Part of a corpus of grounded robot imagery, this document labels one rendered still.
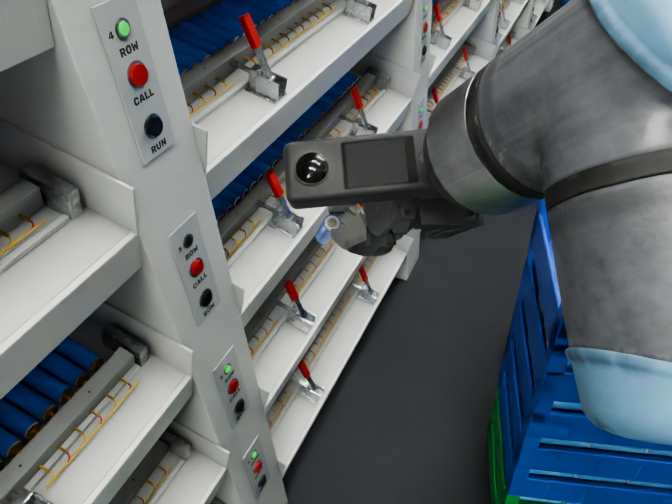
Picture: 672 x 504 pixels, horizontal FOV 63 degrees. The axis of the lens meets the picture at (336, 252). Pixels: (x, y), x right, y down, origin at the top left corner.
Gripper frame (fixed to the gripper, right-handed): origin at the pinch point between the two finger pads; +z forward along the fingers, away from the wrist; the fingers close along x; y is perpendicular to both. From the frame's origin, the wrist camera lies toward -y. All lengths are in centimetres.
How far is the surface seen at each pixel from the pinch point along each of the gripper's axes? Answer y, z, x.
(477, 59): 86, 70, 67
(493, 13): 85, 60, 76
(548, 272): 25.1, -2.3, -6.4
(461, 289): 61, 61, -2
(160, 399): -15.7, 12.3, -15.6
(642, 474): 42, 4, -32
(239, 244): -4.2, 20.2, 2.0
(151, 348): -16.2, 13.9, -10.3
